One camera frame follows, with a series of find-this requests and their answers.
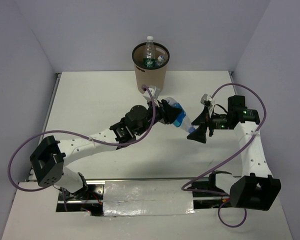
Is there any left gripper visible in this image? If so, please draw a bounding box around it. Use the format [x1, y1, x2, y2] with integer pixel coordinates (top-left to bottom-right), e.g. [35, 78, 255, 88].
[134, 97, 182, 136]

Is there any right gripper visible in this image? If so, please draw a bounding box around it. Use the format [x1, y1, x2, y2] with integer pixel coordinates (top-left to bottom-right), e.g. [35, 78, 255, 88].
[187, 105, 233, 143]

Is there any small bottle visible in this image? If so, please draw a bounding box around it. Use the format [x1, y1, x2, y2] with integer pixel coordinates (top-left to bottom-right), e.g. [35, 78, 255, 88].
[156, 55, 165, 66]

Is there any green label bottle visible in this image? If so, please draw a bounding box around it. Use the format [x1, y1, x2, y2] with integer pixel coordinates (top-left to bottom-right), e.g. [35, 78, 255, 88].
[142, 36, 156, 68]

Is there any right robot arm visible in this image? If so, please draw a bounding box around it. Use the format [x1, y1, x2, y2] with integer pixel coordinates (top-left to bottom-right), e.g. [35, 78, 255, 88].
[187, 94, 281, 211]

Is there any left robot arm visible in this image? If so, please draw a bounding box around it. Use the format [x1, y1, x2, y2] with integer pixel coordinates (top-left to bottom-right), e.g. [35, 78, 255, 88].
[30, 99, 182, 199]

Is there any brown paper bin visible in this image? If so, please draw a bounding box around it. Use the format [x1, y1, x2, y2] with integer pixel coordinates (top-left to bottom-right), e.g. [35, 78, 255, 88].
[132, 42, 170, 94]

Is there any silver foil tape sheet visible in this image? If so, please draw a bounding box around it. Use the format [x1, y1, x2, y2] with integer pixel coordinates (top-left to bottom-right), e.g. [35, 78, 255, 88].
[102, 180, 195, 217]

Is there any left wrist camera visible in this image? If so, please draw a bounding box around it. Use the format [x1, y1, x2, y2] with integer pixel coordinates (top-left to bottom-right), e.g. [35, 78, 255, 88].
[142, 85, 161, 102]

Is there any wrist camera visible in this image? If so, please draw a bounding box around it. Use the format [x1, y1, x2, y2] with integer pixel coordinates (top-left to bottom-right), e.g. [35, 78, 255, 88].
[142, 85, 161, 102]
[200, 93, 215, 116]

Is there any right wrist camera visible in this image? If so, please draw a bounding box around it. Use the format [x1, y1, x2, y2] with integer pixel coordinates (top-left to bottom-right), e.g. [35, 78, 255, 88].
[200, 93, 215, 116]

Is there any aluminium rail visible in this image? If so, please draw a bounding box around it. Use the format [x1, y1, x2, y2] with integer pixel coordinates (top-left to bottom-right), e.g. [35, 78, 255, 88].
[86, 177, 195, 182]

